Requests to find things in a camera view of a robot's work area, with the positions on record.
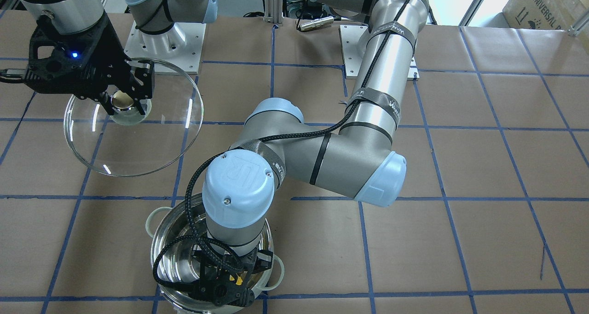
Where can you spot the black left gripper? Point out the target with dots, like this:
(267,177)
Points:
(262,260)

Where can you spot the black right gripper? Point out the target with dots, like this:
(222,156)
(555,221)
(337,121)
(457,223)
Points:
(108,59)

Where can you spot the glass pot lid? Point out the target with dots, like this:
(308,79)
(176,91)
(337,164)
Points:
(124,145)

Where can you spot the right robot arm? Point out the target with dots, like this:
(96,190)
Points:
(152,17)

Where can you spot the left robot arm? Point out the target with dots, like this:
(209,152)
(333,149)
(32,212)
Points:
(212,253)

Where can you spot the pale green cooking pot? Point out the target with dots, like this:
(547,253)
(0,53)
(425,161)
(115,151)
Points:
(170,258)

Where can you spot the silver metal cylinder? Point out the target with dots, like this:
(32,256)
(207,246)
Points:
(315,24)

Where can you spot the cardboard box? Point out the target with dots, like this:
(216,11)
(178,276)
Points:
(543,14)

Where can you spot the aluminium frame post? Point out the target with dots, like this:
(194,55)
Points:
(273,11)

